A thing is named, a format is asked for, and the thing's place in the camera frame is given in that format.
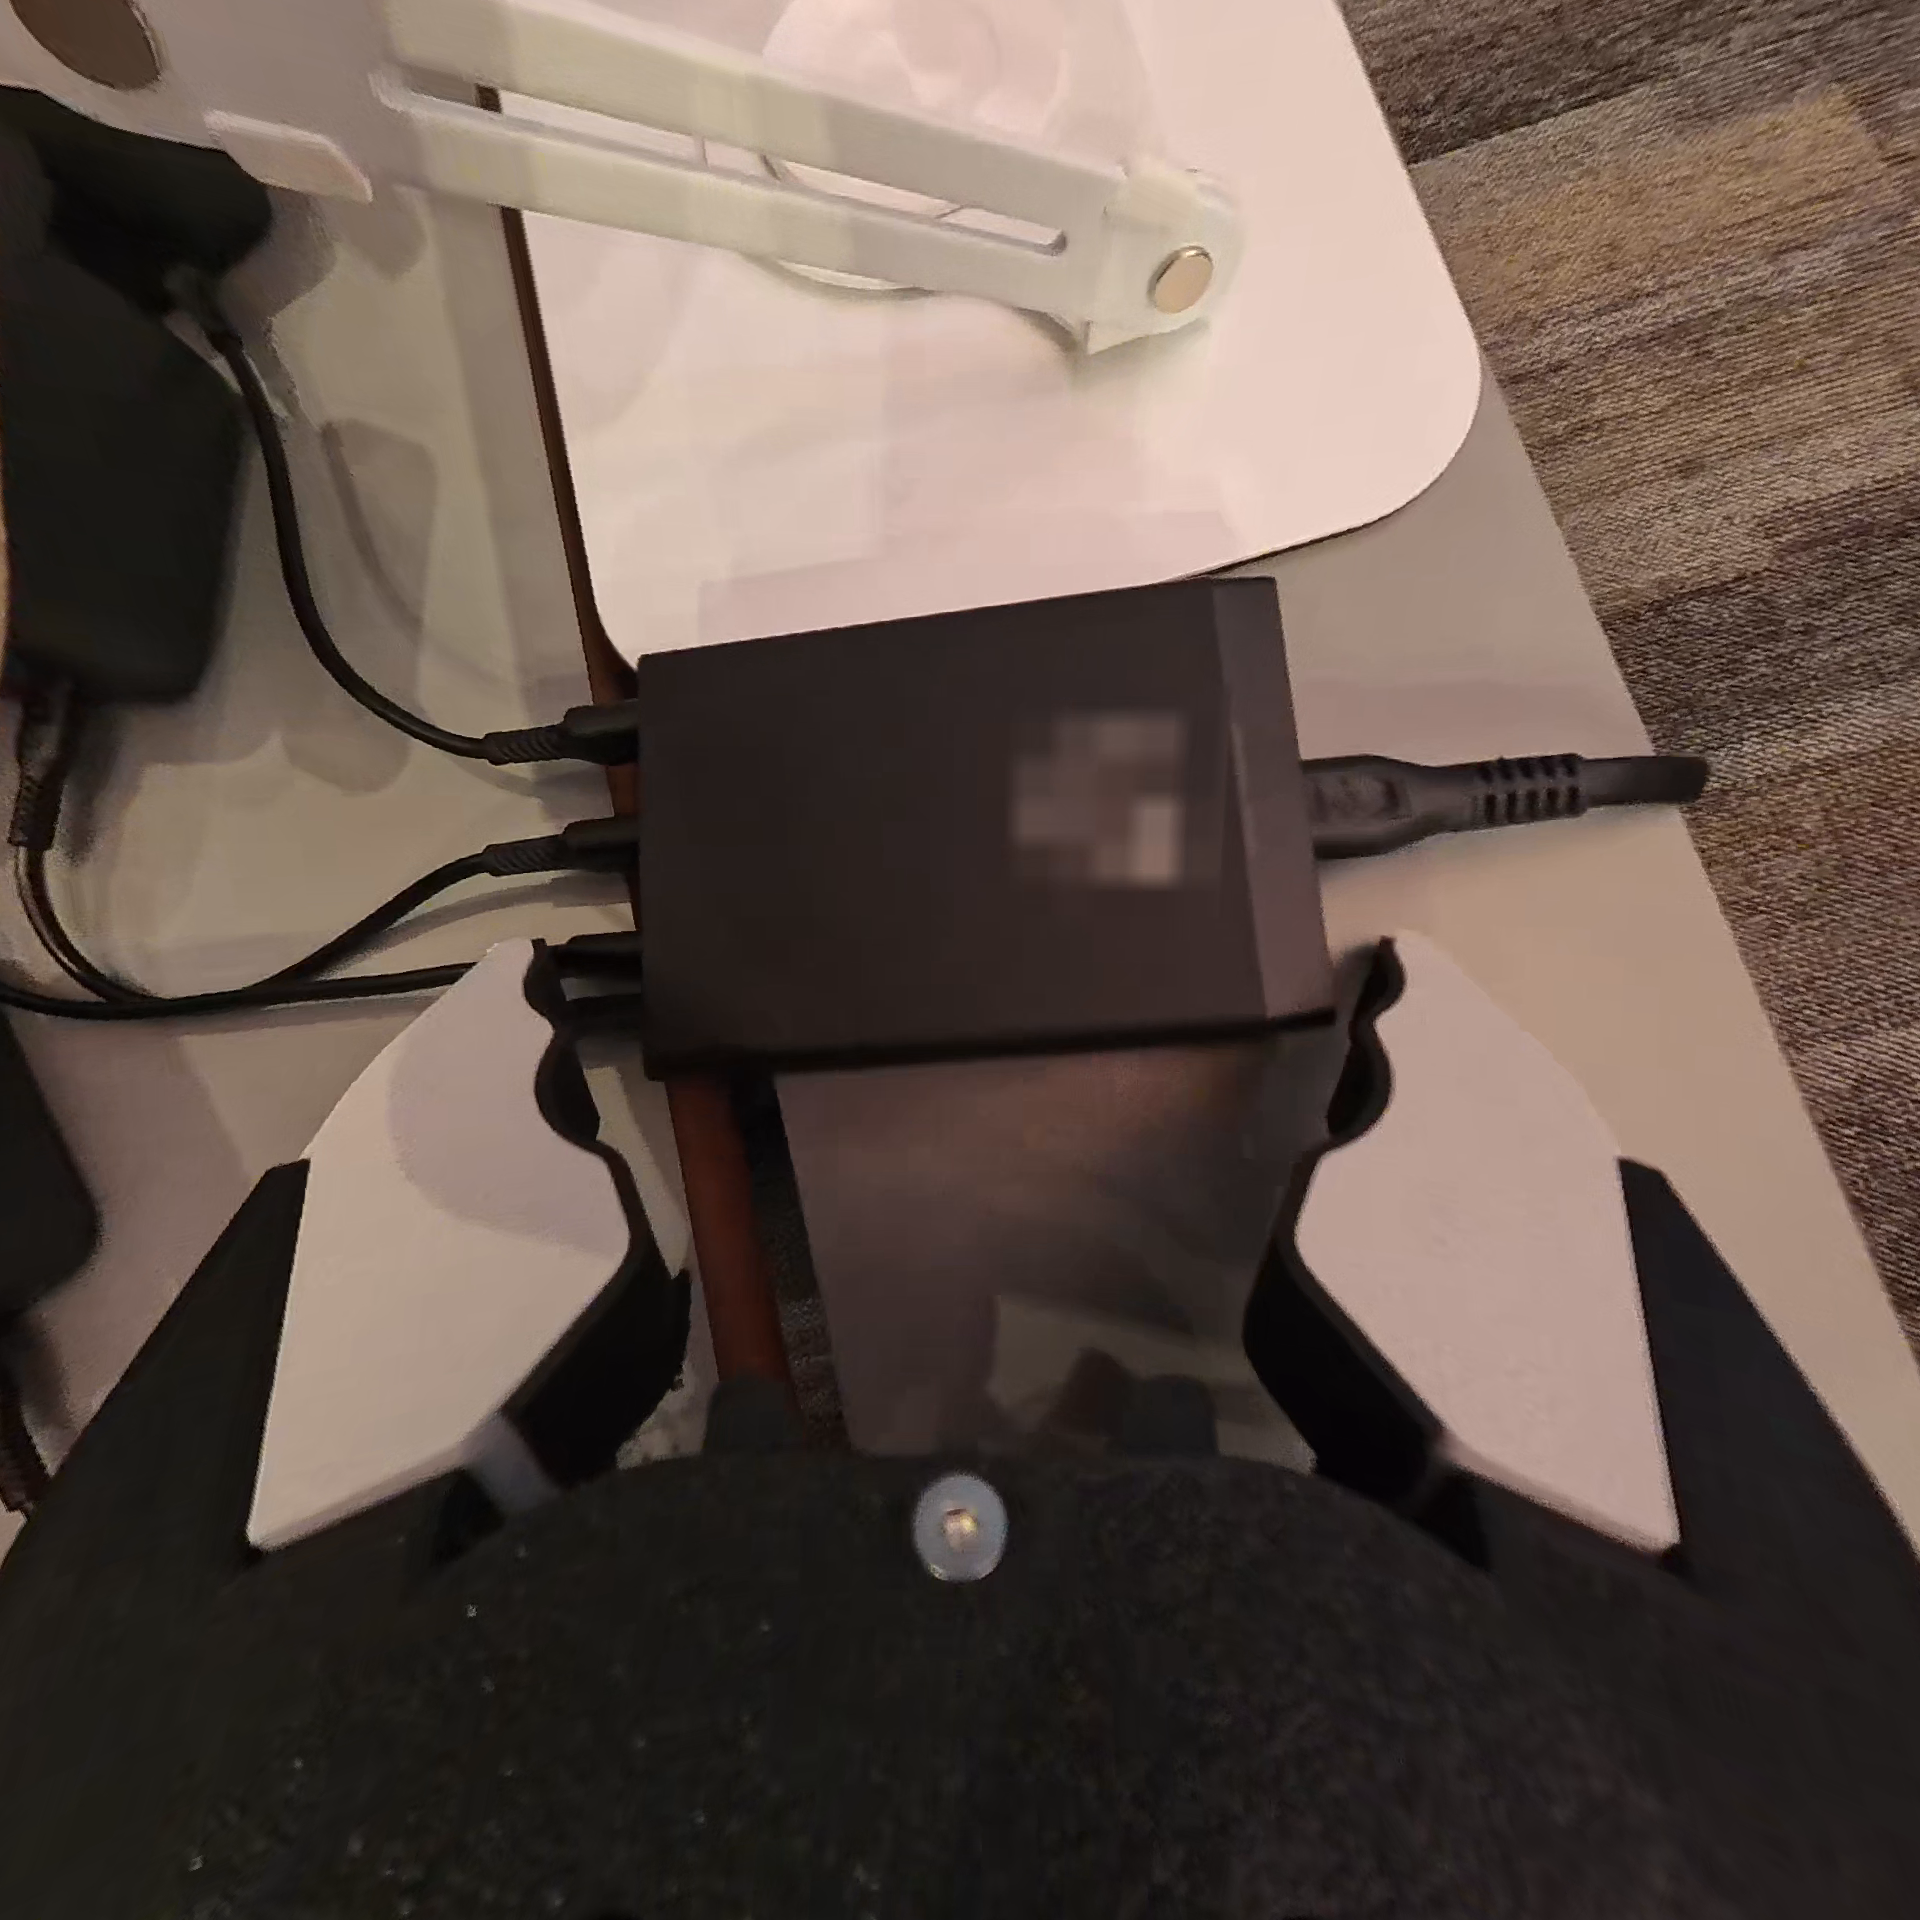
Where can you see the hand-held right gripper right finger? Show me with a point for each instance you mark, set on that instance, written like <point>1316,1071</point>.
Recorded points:
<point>1501,1261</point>

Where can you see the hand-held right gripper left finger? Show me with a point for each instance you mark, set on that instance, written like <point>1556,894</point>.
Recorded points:
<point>422,1261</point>

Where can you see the black usb hub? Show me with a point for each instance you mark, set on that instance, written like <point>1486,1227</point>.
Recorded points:
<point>871,827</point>

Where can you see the white stand base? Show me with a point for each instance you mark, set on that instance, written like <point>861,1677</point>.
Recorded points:
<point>990,451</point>

